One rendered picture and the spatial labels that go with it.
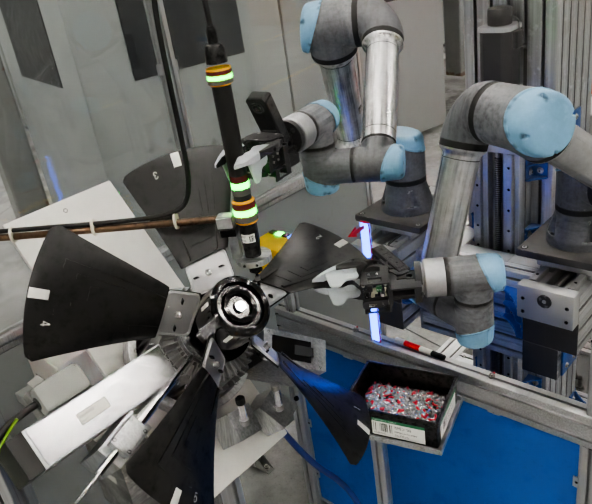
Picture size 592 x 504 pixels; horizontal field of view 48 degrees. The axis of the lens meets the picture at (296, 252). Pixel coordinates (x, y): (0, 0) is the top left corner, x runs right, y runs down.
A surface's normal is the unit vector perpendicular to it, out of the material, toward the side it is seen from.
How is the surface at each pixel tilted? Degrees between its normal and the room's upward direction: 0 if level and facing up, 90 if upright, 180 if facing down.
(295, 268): 7
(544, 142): 85
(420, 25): 90
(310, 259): 10
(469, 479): 90
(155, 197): 55
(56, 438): 50
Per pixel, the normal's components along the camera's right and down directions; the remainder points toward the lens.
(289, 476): -0.14, -0.89
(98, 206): 0.48, -0.42
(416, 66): 0.59, 0.29
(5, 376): 0.74, 0.20
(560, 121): 0.39, 0.29
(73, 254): 0.38, 0.04
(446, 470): -0.66, 0.41
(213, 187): -0.06, -0.33
